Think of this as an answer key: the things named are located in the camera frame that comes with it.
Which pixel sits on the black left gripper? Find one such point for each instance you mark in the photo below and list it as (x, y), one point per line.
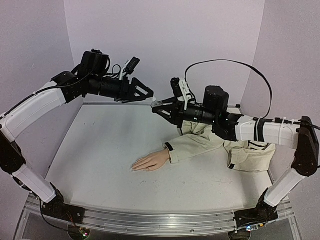
(126, 94)

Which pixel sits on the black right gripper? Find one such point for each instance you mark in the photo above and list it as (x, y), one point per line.
(180, 111)

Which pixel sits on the clear nail polish bottle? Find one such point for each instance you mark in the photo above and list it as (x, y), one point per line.
(156, 104)

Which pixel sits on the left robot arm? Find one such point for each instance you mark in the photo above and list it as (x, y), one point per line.
(90, 77)

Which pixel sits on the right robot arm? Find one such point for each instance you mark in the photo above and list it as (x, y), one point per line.
(260, 135)

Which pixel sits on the mannequin hand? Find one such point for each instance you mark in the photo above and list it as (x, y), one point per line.
(152, 162)

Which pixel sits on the beige jacket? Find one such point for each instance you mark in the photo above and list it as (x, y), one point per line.
(197, 138)

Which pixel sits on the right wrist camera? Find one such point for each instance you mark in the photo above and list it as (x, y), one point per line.
(181, 91)

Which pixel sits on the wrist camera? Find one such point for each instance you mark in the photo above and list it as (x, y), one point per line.
(129, 67)
(181, 91)

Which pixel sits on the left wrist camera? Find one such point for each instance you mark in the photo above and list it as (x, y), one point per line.
(129, 67)

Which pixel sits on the aluminium front rail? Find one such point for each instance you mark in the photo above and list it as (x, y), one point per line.
(175, 224)

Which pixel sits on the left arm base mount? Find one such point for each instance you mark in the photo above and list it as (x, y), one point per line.
(58, 209)

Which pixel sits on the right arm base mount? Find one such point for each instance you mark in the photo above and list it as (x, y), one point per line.
(262, 213)

